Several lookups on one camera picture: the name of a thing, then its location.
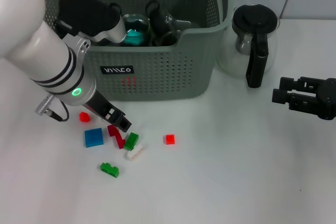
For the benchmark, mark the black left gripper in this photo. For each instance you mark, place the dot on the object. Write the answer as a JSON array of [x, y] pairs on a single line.
[[95, 104]]

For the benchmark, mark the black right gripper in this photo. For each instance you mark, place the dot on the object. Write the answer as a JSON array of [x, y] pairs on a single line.
[[328, 98]]

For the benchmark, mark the dark red toy brick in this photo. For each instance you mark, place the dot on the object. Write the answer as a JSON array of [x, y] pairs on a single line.
[[115, 135]]

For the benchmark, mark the green toy brick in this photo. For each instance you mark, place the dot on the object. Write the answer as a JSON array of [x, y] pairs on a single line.
[[110, 169], [131, 141]]

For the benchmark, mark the teal square toy plate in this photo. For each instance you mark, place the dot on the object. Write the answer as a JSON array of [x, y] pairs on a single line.
[[134, 37]]

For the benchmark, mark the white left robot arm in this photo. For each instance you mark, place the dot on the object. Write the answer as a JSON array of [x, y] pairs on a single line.
[[39, 51]]

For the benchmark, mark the grey perforated storage bin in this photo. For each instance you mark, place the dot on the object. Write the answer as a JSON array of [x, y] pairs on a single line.
[[170, 77]]

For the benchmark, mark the blue toy brick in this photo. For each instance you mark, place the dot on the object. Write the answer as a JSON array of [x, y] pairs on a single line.
[[93, 138]]

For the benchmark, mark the small red toy brick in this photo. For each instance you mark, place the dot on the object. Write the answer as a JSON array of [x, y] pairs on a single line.
[[84, 117], [170, 139]]

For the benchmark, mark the glass carafe black lid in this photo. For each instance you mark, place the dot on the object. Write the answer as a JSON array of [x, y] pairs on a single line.
[[257, 19]]

